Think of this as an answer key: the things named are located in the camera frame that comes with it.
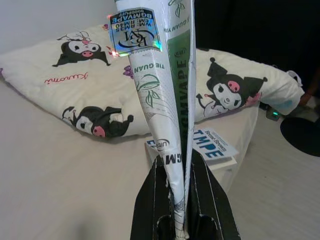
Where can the black round object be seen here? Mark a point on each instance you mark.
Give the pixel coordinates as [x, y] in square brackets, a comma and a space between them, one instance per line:
[302, 137]

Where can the cream Kuromi print blanket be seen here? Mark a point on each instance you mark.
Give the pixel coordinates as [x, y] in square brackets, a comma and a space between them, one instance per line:
[32, 75]

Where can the grey device with green light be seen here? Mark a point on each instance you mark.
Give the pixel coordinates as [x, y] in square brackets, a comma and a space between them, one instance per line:
[273, 115]

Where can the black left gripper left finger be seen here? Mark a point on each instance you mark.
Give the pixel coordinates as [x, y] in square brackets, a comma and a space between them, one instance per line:
[152, 210]

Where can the white book blue lettered cover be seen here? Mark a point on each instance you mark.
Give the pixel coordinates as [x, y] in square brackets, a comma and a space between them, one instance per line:
[215, 150]

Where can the mattress with cream sheet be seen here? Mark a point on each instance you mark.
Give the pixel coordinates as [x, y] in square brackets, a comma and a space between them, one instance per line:
[62, 187]

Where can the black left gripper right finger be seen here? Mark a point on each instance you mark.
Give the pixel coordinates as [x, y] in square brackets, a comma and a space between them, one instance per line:
[212, 210]

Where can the white green carton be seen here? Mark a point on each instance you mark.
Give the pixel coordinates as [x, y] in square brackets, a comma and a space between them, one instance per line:
[160, 100]

